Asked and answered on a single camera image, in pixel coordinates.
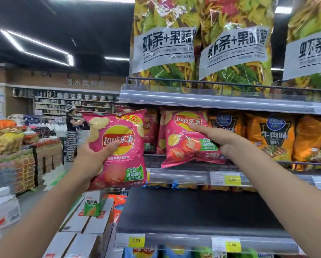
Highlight person's right hand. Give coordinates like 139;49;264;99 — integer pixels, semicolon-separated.
188;124;247;159

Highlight background shelving with kitchenware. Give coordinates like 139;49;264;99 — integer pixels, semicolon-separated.
12;87;121;124

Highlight grey shelf with wire rail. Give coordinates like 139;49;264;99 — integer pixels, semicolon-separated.
119;77;321;116

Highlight white plastic jug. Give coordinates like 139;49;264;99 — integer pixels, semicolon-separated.
0;186;21;247

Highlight orange potato chip bag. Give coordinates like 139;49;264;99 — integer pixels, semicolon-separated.
245;113;296;162
293;115;321;171
208;112;245;137

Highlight row of colourful snack bags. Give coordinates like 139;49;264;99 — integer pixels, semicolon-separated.
122;245;275;258

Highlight pink potato chip bag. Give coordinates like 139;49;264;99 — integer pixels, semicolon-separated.
82;109;148;190
160;110;227;169
156;111;167;156
143;108;160;155

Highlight display of packaged goods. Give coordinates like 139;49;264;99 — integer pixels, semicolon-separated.
0;114;65;198

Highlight green and red snack box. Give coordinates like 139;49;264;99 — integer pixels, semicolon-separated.
78;197;106;217

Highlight grey shelf with price strip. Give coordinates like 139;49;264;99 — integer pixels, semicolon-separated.
144;154;321;192

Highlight white cardboard box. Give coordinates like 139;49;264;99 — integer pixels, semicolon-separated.
59;191;115;255
65;234;102;258
42;232;76;258

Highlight large clear vegetable snack bag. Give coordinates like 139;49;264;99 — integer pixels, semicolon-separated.
282;0;321;91
129;0;202;90
198;0;274;92

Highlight person's left hand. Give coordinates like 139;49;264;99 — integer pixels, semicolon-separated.
74;140;121;191

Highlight red and orange snack packets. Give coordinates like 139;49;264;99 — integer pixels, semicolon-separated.
108;194;127;223

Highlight person's right forearm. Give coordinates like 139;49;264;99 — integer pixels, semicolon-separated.
228;139;321;258

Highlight person's left forearm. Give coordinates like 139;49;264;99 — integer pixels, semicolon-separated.
0;169;90;258

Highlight angular ceiling strip light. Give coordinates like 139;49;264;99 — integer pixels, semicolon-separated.
0;28;75;67

